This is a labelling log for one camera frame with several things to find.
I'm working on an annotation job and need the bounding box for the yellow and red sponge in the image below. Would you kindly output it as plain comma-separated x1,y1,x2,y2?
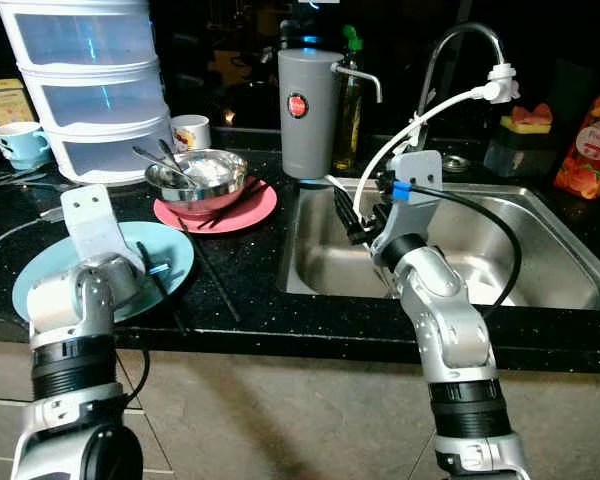
500,103,554,134

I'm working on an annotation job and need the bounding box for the white water hose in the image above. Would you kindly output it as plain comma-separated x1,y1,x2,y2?
325,85,491,226

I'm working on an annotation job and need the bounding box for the round chrome counter fitting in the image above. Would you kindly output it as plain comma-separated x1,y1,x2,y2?
440,155,472,173

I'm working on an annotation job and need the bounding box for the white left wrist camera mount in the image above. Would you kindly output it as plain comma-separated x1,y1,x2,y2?
60,185,146,286

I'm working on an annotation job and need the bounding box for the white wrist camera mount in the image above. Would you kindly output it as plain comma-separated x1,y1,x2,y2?
60,185,146,286
370,150,443,263

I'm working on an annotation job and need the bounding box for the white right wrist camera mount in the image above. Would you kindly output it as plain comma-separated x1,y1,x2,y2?
370,150,443,263

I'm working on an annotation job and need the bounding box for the white plastic drawer tower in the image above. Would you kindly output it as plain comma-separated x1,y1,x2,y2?
0,0,156,186

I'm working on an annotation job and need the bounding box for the light blue plate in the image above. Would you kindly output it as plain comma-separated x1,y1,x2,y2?
12,221,196,323

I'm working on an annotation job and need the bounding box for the white knotted tie strip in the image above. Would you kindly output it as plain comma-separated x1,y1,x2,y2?
404,114,428,147

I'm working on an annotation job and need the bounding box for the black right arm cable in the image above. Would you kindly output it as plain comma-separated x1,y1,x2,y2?
390,180,523,319

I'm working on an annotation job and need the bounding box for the steel spoon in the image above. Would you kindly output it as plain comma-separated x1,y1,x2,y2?
132,145,181,183
158,138,187,177

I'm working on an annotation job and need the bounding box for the pink plate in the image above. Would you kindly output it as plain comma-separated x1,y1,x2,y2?
153,178,279,233

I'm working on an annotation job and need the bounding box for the white printed mug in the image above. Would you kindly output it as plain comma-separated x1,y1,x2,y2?
170,114,211,153

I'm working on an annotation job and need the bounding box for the grey water filter jug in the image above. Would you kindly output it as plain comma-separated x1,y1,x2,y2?
277,48,383,181

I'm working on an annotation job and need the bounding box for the white faucet diverter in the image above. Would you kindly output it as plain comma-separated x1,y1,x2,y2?
485,63,521,104

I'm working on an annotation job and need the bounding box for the grey left arm cable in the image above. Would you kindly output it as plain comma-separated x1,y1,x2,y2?
0,206,65,321

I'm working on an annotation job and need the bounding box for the light blue mug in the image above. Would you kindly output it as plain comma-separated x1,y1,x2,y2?
0,122,51,171

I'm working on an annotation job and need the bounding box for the stainless steel bowl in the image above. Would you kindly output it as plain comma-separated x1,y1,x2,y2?
145,150,249,216

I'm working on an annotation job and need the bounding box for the black chopstick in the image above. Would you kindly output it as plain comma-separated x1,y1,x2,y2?
200,255,243,323
205,180,261,228
213,186,269,230
135,240,188,333

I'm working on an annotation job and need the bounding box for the black sponge holder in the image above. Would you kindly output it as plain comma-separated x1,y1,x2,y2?
485,125,556,179

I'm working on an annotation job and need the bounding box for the chrome gooseneck faucet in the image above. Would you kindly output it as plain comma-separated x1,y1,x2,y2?
405,22,506,166

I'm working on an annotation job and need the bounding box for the green capped oil bottle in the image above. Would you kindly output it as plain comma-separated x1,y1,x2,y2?
332,27,369,173

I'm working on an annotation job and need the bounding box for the stainless steel sink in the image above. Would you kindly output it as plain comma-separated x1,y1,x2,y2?
280,180,600,313

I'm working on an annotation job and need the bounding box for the yellow box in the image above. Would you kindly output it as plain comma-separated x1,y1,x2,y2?
0,78,33,126

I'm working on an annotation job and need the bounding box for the orange soap pump bottle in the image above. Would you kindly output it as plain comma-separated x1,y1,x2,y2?
553,95,600,201

